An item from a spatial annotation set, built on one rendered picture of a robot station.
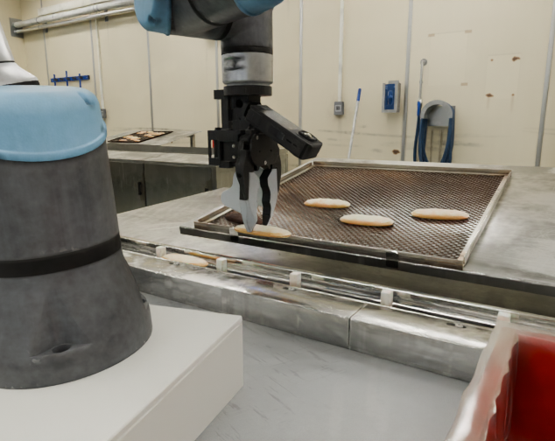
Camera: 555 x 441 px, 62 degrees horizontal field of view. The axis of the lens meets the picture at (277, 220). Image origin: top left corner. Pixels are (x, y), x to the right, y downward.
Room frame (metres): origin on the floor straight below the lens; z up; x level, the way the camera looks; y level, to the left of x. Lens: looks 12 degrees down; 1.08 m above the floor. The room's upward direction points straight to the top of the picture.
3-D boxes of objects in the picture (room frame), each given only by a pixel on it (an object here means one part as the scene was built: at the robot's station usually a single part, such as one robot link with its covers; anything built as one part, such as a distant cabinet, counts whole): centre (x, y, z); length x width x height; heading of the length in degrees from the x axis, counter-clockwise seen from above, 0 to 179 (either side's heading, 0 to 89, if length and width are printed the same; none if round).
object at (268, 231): (0.69, 0.02, 0.93); 0.10 x 0.04 x 0.01; 57
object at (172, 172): (4.69, 1.38, 0.51); 3.00 x 1.26 x 1.03; 57
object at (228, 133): (0.71, 0.05, 1.08); 0.09 x 0.08 x 0.12; 57
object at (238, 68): (0.70, 0.05, 1.16); 0.08 x 0.08 x 0.05
